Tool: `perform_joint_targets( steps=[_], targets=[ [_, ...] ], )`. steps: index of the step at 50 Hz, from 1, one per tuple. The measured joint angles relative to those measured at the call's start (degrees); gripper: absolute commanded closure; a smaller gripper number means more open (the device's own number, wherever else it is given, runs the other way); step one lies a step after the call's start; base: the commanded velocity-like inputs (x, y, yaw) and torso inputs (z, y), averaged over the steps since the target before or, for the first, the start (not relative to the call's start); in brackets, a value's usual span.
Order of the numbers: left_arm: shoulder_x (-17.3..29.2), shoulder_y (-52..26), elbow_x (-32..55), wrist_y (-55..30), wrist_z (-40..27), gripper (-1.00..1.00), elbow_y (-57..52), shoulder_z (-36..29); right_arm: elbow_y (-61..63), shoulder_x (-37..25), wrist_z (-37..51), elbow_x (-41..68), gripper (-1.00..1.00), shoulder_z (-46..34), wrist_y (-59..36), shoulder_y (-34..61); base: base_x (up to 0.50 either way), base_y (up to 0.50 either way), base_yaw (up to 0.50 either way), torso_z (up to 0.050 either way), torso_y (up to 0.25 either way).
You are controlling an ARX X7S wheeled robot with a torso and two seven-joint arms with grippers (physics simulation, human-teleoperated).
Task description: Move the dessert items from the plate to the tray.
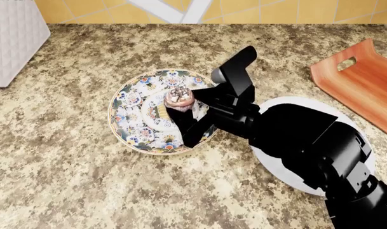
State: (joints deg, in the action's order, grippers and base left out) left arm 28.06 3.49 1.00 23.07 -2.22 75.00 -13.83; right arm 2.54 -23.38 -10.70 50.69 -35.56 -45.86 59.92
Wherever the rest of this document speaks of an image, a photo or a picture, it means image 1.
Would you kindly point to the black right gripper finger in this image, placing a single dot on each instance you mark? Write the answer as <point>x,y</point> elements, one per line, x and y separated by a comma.
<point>190,131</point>
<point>210,95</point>

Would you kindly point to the floral patterned ceramic plate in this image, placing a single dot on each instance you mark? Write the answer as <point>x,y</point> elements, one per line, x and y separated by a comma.
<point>133,112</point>

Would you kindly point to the white round flat disc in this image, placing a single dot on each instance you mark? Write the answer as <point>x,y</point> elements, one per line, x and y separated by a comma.
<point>277,167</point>

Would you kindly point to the white quilted box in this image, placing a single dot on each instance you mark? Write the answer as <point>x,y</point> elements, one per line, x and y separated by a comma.
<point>12,40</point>

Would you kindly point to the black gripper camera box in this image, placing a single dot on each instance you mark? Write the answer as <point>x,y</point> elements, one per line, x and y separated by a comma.
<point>237,71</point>

